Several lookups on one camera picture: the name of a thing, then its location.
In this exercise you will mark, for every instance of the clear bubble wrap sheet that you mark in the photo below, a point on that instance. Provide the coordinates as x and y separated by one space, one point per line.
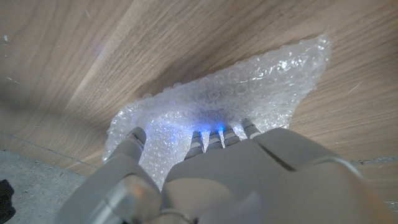
236 90

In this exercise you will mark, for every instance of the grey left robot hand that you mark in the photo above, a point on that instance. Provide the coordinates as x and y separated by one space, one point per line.
248 180

